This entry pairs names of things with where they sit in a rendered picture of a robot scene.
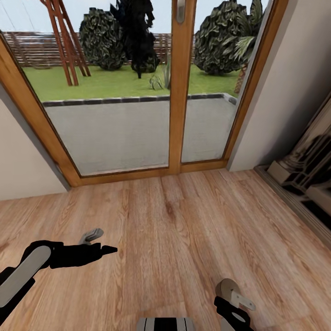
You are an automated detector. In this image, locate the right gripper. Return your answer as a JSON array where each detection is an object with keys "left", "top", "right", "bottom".
[{"left": 214, "top": 296, "right": 251, "bottom": 326}]

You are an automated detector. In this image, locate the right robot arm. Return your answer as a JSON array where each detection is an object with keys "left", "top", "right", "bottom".
[{"left": 214, "top": 291, "right": 256, "bottom": 331}]

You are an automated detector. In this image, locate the pillar candle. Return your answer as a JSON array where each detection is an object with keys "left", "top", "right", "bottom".
[{"left": 215, "top": 278, "right": 241, "bottom": 302}]

